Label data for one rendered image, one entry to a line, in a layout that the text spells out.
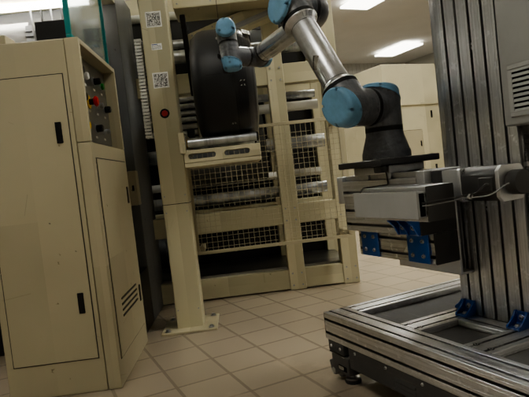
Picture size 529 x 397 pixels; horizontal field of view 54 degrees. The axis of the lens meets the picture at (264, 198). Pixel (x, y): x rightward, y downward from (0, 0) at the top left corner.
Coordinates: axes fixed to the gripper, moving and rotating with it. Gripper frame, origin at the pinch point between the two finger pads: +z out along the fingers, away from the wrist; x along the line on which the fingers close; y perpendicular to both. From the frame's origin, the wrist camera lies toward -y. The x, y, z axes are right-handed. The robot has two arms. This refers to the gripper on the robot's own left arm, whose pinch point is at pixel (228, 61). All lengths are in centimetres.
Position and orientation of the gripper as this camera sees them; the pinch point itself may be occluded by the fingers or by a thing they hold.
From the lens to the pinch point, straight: 240.0
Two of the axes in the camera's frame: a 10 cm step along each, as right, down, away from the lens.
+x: -9.9, 1.0, -0.5
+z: -0.4, 0.6, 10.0
